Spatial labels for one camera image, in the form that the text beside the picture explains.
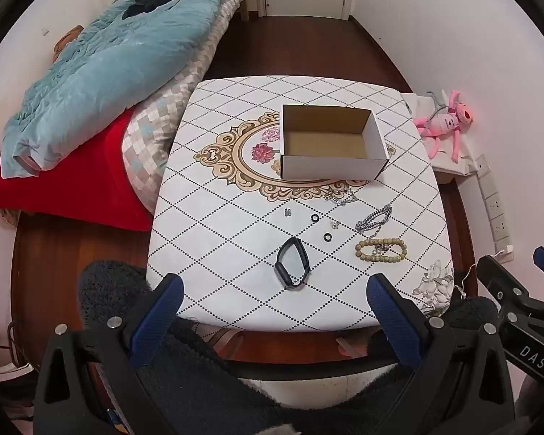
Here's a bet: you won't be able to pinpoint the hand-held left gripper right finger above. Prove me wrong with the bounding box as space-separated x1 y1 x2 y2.
366 273 516 435

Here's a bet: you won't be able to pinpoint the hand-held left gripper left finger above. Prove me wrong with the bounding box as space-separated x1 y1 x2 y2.
33 273 185 435

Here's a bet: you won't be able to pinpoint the white power strip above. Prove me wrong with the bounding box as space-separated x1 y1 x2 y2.
476 154 515 264

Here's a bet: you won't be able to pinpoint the dark fuzzy trousers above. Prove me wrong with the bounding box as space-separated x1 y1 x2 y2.
78 260 499 435

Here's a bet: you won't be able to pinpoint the white diamond-pattern tablecloth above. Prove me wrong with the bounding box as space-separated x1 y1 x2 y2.
146 75 454 332

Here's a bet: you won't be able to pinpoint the black curved bar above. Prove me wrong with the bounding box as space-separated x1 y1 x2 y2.
227 353 400 381

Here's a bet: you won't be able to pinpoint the white bedside cabinet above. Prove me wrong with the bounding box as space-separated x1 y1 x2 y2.
401 92 481 177

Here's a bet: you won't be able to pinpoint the black wristband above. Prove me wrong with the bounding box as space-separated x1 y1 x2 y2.
274 237 311 291

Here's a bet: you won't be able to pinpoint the pink plush toy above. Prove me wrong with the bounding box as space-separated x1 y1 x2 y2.
412 90 478 164

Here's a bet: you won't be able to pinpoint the red blanket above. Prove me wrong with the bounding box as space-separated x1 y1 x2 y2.
0 109 154 233

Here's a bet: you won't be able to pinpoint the open cardboard box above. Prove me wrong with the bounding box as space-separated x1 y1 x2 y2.
279 104 390 182

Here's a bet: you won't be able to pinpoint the checkered quilt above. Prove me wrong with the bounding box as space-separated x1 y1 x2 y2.
120 0 255 211

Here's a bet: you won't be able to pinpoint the light blue blanket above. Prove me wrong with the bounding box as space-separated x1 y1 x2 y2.
0 0 260 179

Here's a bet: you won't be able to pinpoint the brown object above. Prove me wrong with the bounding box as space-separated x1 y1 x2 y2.
53 26 85 62

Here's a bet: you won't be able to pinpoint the white charger cable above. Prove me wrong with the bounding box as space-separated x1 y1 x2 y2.
453 245 515 300

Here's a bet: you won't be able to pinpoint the olive beaded bracelet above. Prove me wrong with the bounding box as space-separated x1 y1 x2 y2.
354 237 409 264

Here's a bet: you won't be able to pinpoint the silver chain bracelet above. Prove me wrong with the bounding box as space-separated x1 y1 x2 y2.
354 205 393 235

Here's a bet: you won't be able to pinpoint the silver charm necklace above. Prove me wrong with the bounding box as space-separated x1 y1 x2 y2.
323 190 358 207

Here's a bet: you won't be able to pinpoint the grey cable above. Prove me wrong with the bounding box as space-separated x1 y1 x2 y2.
426 91 449 115

